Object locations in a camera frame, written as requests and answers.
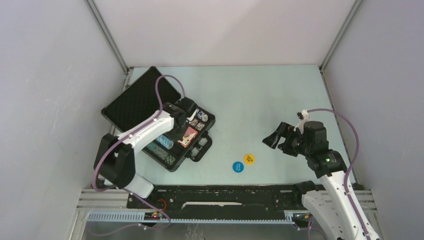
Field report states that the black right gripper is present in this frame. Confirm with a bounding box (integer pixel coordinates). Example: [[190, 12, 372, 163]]
[[262, 121, 311, 157]]

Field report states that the red playing card deck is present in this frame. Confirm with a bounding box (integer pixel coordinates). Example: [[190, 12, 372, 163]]
[[178, 126, 198, 148]]

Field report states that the yellow big blind button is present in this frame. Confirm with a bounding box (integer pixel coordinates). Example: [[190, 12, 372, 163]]
[[243, 153, 256, 165]]

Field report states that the blue small blind button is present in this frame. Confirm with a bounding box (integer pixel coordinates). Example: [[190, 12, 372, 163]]
[[232, 161, 245, 173]]

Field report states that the black poker set case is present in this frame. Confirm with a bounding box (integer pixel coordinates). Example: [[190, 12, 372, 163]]
[[101, 66, 216, 172]]

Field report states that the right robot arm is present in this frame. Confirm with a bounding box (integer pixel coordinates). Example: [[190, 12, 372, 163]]
[[262, 120, 380, 240]]

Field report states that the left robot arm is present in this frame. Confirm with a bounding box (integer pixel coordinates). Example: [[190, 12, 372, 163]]
[[92, 97, 198, 208]]

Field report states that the purple orange chip stack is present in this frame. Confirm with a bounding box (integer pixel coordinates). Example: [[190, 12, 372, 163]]
[[189, 118, 199, 128]]

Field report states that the grey white chip stack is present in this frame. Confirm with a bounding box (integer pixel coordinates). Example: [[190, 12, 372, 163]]
[[195, 122, 205, 131]]

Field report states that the light blue chip stack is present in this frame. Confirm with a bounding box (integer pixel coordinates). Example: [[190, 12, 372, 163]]
[[155, 134, 174, 150]]

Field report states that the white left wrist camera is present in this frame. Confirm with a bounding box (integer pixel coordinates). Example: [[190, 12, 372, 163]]
[[187, 111, 197, 122]]

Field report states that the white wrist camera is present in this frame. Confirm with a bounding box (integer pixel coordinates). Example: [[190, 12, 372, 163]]
[[187, 111, 197, 122], [294, 109, 311, 134]]

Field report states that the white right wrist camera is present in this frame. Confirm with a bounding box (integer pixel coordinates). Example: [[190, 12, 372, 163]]
[[294, 109, 311, 134]]

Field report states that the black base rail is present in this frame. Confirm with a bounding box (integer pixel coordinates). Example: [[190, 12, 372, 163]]
[[146, 180, 324, 221]]

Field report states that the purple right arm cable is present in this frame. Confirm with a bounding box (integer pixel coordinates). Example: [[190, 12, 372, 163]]
[[308, 108, 371, 240]]

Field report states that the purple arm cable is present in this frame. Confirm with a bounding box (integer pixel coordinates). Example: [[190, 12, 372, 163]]
[[308, 108, 371, 240], [91, 74, 186, 231]]

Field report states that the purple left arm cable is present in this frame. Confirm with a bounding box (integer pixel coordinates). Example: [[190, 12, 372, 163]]
[[91, 74, 186, 231]]

